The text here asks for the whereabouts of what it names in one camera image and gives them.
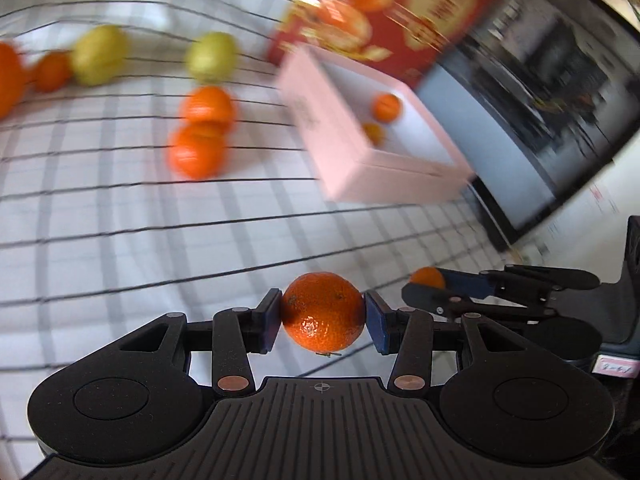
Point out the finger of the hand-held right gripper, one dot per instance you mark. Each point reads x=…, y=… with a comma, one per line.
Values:
x=470, y=282
x=430, y=299

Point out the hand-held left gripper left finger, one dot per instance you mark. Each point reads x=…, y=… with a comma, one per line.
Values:
x=269, y=321

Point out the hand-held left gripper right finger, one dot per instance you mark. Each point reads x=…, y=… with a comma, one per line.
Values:
x=376, y=322

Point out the orange tangerine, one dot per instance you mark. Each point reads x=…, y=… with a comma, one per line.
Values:
x=51, y=72
x=387, y=107
x=426, y=278
x=374, y=134
x=198, y=152
x=208, y=106
x=324, y=312

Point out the pink cardboard box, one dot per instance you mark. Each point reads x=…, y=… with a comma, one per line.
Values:
x=345, y=155

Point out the green lemon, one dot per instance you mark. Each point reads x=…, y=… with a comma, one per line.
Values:
x=212, y=57
x=99, y=55

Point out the white printed sheet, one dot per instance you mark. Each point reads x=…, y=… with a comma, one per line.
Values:
x=580, y=225

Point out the black monitor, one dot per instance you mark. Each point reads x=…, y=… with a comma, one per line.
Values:
x=540, y=110

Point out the red printed carton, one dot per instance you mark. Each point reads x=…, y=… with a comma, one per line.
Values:
x=400, y=15

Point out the large orange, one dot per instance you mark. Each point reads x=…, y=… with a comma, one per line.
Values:
x=9, y=80

